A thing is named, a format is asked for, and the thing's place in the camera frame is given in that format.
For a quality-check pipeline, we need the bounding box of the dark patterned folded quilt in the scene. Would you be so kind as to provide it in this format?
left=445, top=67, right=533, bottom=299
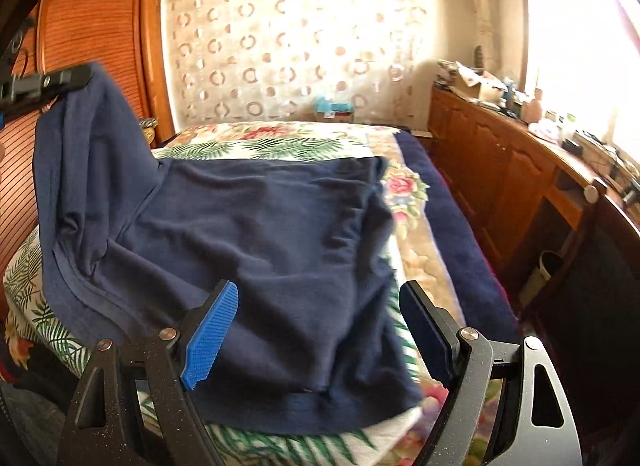
left=139, top=118, right=157, bottom=145

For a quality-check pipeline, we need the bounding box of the palm leaf print sheet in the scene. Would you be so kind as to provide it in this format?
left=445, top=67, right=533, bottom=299
left=1, top=137, right=419, bottom=465

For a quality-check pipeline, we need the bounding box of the open cardboard box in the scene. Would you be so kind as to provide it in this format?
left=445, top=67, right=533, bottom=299
left=451, top=62, right=508, bottom=104

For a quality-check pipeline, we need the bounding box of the long wooden side cabinet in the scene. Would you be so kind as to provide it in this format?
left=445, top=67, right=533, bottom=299
left=428, top=85, right=639, bottom=314

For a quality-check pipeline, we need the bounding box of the floral bedspread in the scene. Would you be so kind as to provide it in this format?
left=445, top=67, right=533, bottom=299
left=163, top=121, right=463, bottom=465

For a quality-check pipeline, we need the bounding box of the navy blue printed t-shirt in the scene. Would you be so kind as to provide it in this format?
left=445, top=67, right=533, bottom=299
left=34, top=66, right=422, bottom=435

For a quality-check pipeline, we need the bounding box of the navy blue blanket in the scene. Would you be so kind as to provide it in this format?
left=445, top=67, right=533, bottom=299
left=395, top=130, right=520, bottom=343

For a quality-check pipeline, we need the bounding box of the tissue box with blue bag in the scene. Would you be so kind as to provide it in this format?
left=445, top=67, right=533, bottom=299
left=314, top=96, right=354, bottom=123

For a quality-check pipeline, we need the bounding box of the wooden slatted wardrobe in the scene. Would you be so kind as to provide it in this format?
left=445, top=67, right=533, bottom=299
left=1, top=0, right=175, bottom=265

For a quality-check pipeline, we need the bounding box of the pink ceramic bottle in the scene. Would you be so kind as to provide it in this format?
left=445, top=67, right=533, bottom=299
left=522, top=88, right=544, bottom=125

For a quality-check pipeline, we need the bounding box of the circle pattern sheer curtain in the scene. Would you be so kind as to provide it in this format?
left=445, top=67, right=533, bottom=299
left=164, top=0, right=434, bottom=128

